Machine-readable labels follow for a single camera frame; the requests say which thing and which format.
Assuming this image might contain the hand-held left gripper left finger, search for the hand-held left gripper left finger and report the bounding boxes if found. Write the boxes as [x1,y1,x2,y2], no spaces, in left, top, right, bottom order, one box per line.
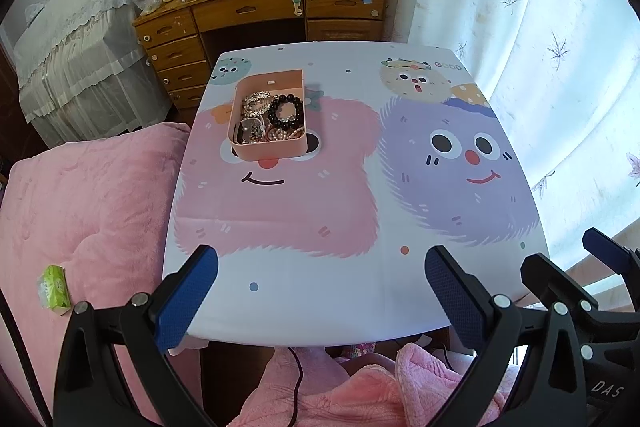
[52,244,220,427]

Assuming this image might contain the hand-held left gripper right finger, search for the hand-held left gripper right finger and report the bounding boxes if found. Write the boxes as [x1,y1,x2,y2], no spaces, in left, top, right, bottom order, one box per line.
[424,245,588,427]

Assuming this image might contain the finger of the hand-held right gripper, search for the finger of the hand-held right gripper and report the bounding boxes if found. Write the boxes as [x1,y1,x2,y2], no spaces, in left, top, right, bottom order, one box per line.
[520,253,601,324]
[582,228,640,295]

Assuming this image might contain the pink plastic jewelry box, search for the pink plastic jewelry box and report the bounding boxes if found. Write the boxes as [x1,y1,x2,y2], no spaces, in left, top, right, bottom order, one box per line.
[227,68,307,162]

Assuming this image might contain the black bead bracelet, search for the black bead bracelet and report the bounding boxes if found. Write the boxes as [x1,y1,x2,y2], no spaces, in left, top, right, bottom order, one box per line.
[267,93,304,129]

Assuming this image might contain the pink fleece blanket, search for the pink fleece blanket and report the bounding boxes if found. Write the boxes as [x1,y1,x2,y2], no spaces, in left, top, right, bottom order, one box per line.
[0,122,201,427]

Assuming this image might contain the green tissue packet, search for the green tissue packet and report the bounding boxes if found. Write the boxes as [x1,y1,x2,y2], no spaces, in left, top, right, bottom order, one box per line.
[37,264,72,315]

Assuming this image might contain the pink fleece garment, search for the pink fleece garment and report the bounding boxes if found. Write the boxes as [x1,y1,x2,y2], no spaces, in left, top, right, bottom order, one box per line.
[227,342,511,427]

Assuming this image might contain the gold leaf hair comb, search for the gold leaf hair comb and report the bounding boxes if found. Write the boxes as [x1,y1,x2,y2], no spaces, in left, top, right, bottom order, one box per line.
[242,90,273,118]

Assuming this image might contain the white leaf print curtain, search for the white leaf print curtain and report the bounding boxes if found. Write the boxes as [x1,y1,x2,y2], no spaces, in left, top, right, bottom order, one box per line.
[375,0,640,308]

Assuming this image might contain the white lace cover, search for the white lace cover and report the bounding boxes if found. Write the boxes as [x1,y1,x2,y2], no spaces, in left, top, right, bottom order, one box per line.
[12,0,173,148]

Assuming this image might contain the wooden desk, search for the wooden desk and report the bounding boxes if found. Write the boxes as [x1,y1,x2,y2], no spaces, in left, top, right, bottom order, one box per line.
[132,0,390,124]

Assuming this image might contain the black cable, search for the black cable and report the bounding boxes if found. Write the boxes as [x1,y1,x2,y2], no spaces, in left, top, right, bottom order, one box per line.
[287,347,305,427]

